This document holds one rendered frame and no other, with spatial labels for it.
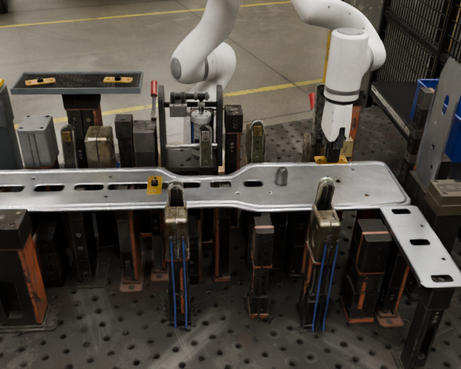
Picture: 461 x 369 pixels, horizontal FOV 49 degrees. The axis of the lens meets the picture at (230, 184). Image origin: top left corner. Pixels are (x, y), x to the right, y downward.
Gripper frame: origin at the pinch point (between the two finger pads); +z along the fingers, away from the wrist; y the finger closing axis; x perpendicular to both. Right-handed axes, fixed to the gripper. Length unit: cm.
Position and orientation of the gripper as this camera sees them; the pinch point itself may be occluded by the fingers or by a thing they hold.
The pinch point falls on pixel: (332, 151)
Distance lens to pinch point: 135.1
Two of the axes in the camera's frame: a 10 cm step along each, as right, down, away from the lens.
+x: 10.0, -0.2, 0.8
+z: -0.2, 8.4, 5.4
